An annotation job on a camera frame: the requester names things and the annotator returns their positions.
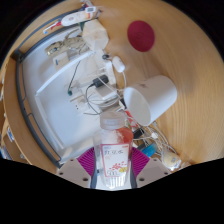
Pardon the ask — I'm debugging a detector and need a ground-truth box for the clear spray bottle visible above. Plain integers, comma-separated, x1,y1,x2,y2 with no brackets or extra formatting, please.
42,18,73,35

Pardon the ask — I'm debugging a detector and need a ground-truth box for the tree creature figurine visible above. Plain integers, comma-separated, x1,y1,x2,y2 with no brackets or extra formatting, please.
44,34,89,57

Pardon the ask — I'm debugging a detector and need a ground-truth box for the white desk lamp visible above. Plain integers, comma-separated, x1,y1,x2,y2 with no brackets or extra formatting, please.
34,49,118,111

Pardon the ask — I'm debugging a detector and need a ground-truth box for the white cup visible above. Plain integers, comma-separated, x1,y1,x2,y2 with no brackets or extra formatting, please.
123,74,178,127

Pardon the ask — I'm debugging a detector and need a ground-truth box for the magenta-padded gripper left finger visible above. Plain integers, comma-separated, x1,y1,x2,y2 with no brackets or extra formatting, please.
55,147,98,189

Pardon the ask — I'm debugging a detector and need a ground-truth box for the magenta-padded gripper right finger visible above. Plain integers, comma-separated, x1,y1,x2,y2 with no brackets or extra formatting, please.
129,146,173,189

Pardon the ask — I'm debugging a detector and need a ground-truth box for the white plastic box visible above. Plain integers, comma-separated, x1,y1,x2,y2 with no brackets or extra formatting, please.
81,19,110,51

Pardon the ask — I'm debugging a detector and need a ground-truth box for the flat round red coaster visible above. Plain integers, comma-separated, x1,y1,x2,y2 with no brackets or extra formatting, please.
126,20,156,53

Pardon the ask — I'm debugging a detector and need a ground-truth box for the cream round container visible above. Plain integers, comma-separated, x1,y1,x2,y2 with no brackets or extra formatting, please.
162,151,183,169

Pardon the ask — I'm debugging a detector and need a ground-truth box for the blue tube bottle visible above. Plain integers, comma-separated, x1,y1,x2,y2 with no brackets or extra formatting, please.
141,143,158,158

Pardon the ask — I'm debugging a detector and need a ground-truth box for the clear bottle with pink drink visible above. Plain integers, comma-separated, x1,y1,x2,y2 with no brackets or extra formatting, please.
92,111,135,190

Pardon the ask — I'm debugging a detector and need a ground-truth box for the black charger block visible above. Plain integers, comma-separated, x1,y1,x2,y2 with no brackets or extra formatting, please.
93,74,110,88

